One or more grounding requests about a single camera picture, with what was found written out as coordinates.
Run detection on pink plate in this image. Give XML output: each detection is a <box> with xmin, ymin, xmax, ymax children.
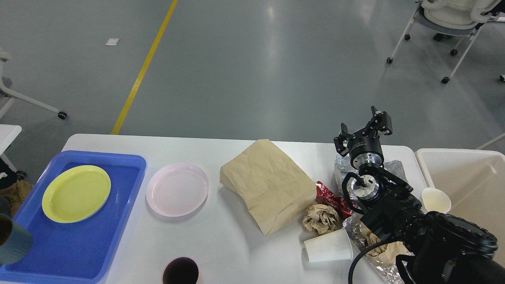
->
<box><xmin>146</xmin><ymin>162</ymin><xmax>209</xmax><ymax>217</ymax></box>

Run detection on crumpled brown paper ball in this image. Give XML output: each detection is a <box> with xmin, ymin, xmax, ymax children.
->
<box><xmin>302</xmin><ymin>204</ymin><xmax>342</xmax><ymax>236</ymax></box>

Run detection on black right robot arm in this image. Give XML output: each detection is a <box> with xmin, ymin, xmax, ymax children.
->
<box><xmin>333</xmin><ymin>106</ymin><xmax>505</xmax><ymax>284</ymax></box>

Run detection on red foil wrapper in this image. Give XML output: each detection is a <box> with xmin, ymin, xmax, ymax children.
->
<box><xmin>315</xmin><ymin>180</ymin><xmax>352</xmax><ymax>220</ymax></box>

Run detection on yellow plate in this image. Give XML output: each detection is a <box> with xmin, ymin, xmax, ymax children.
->
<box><xmin>41</xmin><ymin>165</ymin><xmax>112</xmax><ymax>224</ymax></box>

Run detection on crumpled aluminium foil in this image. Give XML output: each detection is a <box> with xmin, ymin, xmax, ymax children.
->
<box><xmin>334</xmin><ymin>154</ymin><xmax>408</xmax><ymax>284</ymax></box>

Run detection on white side table left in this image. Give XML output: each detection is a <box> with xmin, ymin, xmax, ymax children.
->
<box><xmin>0</xmin><ymin>124</ymin><xmax>26</xmax><ymax>180</ymax></box>

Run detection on brown boot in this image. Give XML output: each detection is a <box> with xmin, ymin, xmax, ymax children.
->
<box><xmin>0</xmin><ymin>180</ymin><xmax>33</xmax><ymax>217</ymax></box>

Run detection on white office chair right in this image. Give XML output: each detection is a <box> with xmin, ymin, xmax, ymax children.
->
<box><xmin>386</xmin><ymin>0</ymin><xmax>504</xmax><ymax>84</ymax></box>

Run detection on beige plastic bin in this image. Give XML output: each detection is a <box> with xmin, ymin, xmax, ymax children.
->
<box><xmin>415</xmin><ymin>149</ymin><xmax>505</xmax><ymax>265</ymax></box>

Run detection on blue plastic tray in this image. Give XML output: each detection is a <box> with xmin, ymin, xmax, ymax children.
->
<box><xmin>0</xmin><ymin>151</ymin><xmax>147</xmax><ymax>284</ymax></box>

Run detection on pink mug dark inside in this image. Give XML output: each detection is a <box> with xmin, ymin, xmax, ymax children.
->
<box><xmin>162</xmin><ymin>257</ymin><xmax>204</xmax><ymax>284</ymax></box>

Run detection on teal mug yellow inside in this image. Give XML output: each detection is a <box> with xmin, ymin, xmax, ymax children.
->
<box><xmin>0</xmin><ymin>196</ymin><xmax>33</xmax><ymax>265</ymax></box>

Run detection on white plastic spoon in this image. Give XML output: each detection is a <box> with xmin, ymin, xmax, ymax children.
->
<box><xmin>421</xmin><ymin>187</ymin><xmax>452</xmax><ymax>213</ymax></box>

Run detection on white paper cup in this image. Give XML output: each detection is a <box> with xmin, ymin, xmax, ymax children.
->
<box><xmin>303</xmin><ymin>228</ymin><xmax>354</xmax><ymax>263</ymax></box>

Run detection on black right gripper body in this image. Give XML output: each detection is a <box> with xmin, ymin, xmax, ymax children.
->
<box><xmin>347</xmin><ymin>131</ymin><xmax>384</xmax><ymax>170</ymax></box>

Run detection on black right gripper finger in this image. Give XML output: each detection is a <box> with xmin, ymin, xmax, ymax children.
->
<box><xmin>334</xmin><ymin>123</ymin><xmax>355</xmax><ymax>157</ymax></box>
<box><xmin>364</xmin><ymin>106</ymin><xmax>393</xmax><ymax>137</ymax></box>

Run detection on white chair base left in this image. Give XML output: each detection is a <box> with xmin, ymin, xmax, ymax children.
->
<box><xmin>0</xmin><ymin>49</ymin><xmax>68</xmax><ymax>120</ymax></box>

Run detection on brown paper bag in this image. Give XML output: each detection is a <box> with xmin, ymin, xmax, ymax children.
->
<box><xmin>220</xmin><ymin>140</ymin><xmax>317</xmax><ymax>236</ymax></box>

